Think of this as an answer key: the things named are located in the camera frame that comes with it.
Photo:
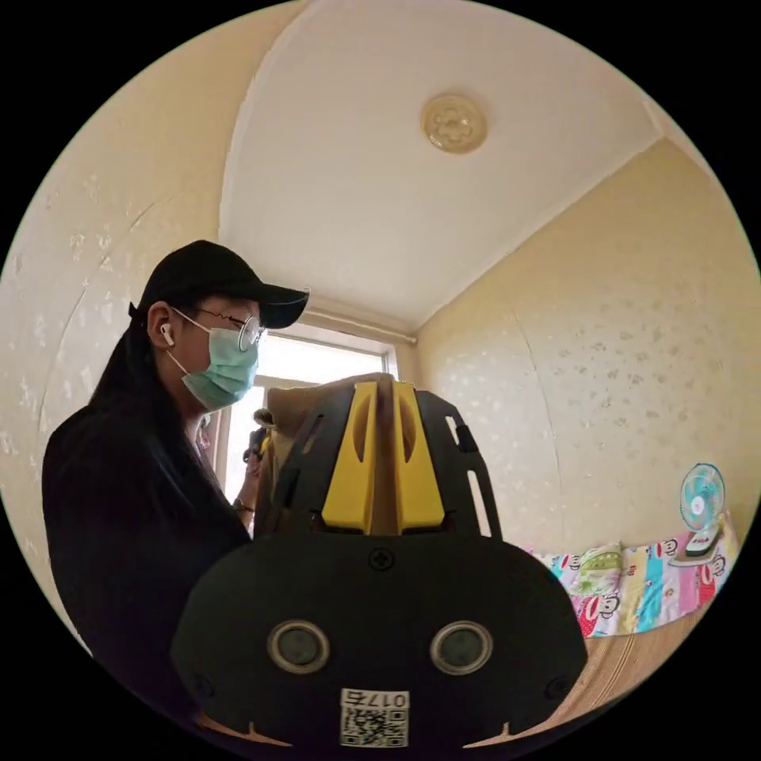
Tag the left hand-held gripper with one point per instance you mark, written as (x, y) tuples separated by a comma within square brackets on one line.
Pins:
[(257, 445)]

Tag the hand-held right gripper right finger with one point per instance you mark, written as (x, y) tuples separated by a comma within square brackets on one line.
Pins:
[(419, 487)]

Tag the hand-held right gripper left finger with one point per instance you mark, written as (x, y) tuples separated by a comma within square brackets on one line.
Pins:
[(348, 481)]

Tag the yellow long sleeve shirt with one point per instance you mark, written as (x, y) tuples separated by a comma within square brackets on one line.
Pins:
[(297, 410)]

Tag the person's left forearm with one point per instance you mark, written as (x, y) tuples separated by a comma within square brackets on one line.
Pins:
[(245, 505)]

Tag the person's left hand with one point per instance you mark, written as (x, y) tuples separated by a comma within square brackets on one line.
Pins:
[(253, 471)]

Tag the window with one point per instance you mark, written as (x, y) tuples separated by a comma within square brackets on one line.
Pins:
[(315, 362)]

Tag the person's body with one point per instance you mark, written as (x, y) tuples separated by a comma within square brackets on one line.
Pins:
[(137, 475)]

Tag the pillow with green print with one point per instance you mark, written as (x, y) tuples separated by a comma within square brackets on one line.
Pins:
[(596, 568)]

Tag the small teal fan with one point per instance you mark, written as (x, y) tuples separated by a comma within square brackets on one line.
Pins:
[(701, 505)]

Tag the bed with printed sheet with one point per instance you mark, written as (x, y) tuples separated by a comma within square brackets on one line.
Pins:
[(648, 654)]

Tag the round ceiling lamp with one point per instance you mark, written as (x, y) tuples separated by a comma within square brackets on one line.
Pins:
[(454, 123)]

